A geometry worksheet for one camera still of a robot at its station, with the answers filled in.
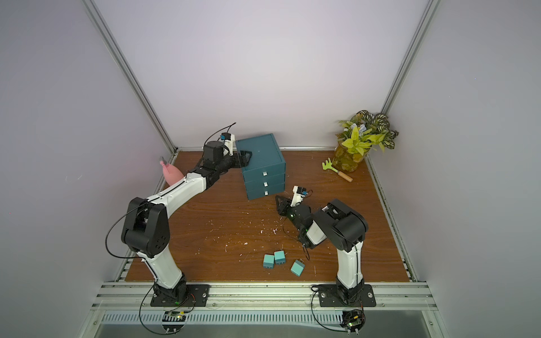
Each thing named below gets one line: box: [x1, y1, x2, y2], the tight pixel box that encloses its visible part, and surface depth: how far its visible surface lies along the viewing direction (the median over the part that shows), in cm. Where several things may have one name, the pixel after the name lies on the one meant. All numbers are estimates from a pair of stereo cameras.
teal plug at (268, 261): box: [263, 253, 275, 269], surface depth 81 cm
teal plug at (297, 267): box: [290, 259, 306, 277], surface depth 79 cm
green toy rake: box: [321, 157, 353, 183], surface depth 112 cm
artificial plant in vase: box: [332, 109, 399, 173], surface depth 97 cm
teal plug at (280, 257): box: [274, 249, 286, 265], surface depth 81 cm
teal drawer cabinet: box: [235, 133, 286, 201], surface depth 91 cm
